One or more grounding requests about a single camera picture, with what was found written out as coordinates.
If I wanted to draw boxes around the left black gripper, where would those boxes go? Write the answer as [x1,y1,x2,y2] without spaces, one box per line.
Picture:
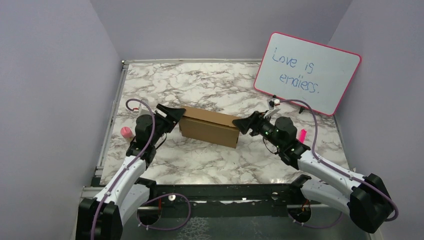
[150,104,187,146]

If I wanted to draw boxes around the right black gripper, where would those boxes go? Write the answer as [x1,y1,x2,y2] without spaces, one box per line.
[232,110,283,150]

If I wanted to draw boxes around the brown cardboard box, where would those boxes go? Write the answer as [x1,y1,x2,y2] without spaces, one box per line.
[178,106,240,149]

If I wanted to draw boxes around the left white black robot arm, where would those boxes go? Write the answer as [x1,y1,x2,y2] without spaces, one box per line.
[75,104,186,240]

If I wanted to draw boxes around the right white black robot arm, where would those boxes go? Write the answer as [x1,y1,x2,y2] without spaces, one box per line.
[232,111,399,234]

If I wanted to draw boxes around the pink marker pen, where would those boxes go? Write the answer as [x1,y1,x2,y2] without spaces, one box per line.
[298,129,307,143]

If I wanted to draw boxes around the pink capped small bottle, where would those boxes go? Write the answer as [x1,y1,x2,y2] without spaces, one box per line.
[120,126,135,143]

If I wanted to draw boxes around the pink framed whiteboard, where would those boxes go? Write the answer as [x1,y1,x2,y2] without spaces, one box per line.
[253,32,362,116]

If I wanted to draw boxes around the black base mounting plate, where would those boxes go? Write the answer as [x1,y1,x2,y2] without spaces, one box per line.
[134,175,311,225]

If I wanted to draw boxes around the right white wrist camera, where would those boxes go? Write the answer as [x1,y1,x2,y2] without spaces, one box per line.
[264,95,281,119]

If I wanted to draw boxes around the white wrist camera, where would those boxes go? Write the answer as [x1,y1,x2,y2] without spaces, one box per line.
[264,95,281,119]
[138,104,150,116]

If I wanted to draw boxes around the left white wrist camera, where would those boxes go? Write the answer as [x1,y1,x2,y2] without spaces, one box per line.
[138,104,150,116]

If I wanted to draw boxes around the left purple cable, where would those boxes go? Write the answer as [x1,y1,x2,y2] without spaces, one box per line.
[90,98,192,240]

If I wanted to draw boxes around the purple cable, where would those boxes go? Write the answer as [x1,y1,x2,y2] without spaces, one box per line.
[90,98,192,240]
[273,98,400,230]

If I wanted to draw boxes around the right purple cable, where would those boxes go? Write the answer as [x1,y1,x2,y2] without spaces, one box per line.
[273,98,400,230]

